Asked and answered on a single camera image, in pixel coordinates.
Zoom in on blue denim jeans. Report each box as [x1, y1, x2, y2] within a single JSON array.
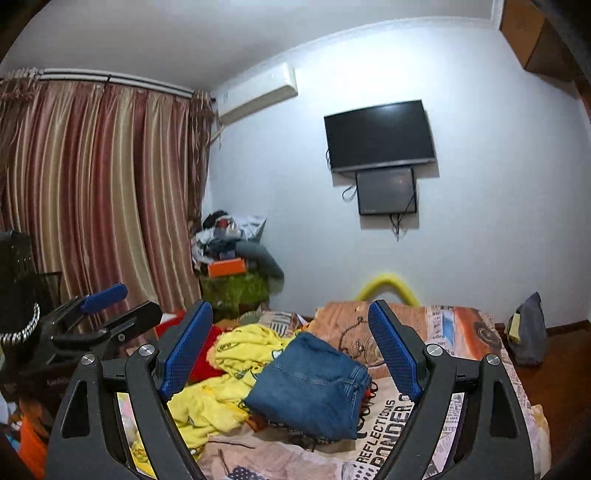
[[243, 332, 373, 440]]

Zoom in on white curtain rail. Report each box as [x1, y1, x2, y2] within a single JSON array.
[[0, 67, 195, 99]]

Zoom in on small black wall screen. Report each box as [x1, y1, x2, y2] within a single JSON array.
[[355, 167, 419, 217]]

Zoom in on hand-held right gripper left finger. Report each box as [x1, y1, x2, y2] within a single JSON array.
[[46, 299, 214, 480]]

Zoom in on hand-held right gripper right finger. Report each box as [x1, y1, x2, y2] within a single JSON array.
[[368, 299, 537, 480]]

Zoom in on grey cloth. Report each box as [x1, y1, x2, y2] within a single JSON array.
[[235, 241, 286, 281]]

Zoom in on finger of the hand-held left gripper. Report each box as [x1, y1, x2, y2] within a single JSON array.
[[45, 282, 129, 334], [50, 300, 164, 357]]

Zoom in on navy patterned cloth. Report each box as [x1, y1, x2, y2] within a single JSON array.
[[222, 464, 267, 480]]

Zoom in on pile of household clutter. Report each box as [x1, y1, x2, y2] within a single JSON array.
[[191, 210, 286, 283]]

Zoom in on striped pink gold curtain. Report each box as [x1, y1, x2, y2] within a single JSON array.
[[0, 69, 216, 334]]

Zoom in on black wall television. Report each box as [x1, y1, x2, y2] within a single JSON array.
[[323, 99, 438, 174]]

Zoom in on yellow foam tube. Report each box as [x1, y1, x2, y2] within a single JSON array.
[[358, 272, 422, 306]]

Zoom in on black white braided cord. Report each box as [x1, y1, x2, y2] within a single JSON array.
[[0, 302, 41, 345]]

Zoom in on white air conditioner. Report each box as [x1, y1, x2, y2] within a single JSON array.
[[214, 63, 299, 125]]

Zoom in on printed bed sheet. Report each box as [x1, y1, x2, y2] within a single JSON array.
[[115, 299, 553, 480]]

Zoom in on green fuzzy cloth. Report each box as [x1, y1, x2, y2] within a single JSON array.
[[199, 270, 271, 320]]

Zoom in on red cloth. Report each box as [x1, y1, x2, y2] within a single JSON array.
[[154, 311, 223, 385]]

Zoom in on grey blue bag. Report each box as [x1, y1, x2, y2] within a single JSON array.
[[505, 291, 549, 368]]

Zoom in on orange box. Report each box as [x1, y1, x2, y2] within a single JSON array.
[[206, 258, 247, 278]]

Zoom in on yellow printed garment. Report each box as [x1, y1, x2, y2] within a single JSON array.
[[121, 323, 297, 479]]

